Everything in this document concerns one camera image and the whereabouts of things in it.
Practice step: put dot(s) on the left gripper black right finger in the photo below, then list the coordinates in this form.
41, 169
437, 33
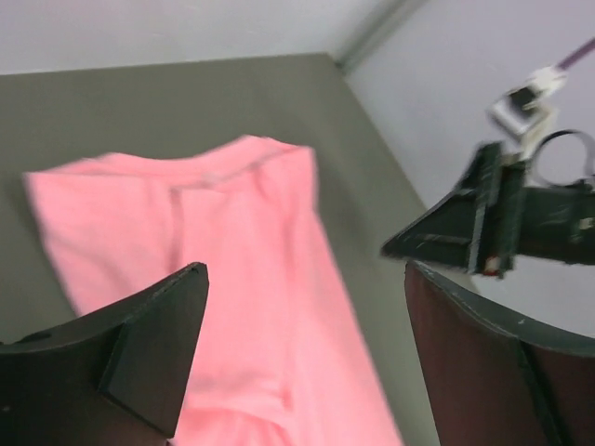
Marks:
495, 376

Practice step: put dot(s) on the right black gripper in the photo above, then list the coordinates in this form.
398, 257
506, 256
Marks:
514, 219

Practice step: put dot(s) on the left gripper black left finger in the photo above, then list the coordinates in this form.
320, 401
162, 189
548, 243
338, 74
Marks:
116, 376

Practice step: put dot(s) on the pink t shirt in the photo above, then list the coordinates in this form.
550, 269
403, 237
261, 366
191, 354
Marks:
280, 358

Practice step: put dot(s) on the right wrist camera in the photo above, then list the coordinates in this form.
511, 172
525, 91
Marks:
524, 112

